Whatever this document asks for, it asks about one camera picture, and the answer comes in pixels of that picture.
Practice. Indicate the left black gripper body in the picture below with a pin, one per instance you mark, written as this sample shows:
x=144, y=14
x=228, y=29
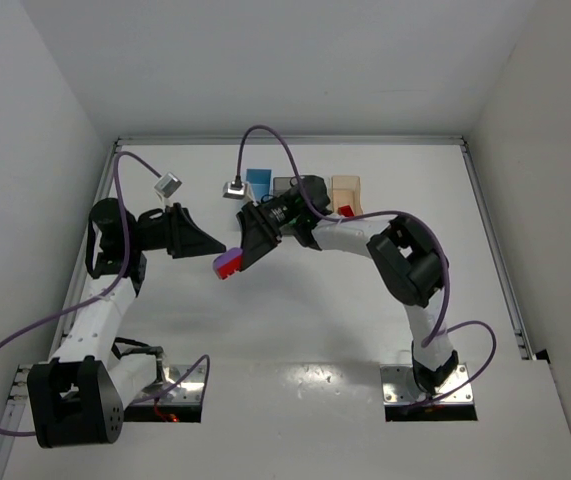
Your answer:
x=171, y=230

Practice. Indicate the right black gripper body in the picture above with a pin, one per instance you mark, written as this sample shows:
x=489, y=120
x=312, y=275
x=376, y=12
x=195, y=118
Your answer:
x=258, y=228

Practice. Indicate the red lego brick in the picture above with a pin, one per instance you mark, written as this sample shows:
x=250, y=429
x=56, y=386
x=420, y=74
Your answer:
x=346, y=211
x=224, y=267

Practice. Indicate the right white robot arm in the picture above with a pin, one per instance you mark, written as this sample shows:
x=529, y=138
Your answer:
x=406, y=255

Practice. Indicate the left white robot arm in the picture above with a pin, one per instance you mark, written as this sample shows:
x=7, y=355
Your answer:
x=80, y=395

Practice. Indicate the grey transparent bin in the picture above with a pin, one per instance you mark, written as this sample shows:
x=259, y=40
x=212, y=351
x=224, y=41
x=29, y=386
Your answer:
x=280, y=185

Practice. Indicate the blue plastic bin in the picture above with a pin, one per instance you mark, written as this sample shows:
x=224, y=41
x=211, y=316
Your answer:
x=258, y=184

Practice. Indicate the orange transparent bin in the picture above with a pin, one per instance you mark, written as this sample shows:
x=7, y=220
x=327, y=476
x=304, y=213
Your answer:
x=346, y=190

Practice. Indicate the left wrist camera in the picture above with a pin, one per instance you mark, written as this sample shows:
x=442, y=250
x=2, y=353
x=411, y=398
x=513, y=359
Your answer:
x=167, y=185

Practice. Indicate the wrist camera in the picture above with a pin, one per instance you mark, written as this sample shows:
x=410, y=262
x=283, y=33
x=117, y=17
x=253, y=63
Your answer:
x=167, y=185
x=241, y=191

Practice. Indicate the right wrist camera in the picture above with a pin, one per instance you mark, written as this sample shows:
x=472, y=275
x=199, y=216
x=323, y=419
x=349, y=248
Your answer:
x=241, y=191

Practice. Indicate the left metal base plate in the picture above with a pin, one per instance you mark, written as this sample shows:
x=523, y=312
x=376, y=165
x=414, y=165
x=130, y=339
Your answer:
x=180, y=385

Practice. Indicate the metal base plate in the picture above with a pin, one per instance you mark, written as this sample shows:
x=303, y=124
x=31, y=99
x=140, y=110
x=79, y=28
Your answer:
x=400, y=388
x=180, y=385

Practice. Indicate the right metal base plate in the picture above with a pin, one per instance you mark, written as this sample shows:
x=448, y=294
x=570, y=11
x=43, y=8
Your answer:
x=400, y=388

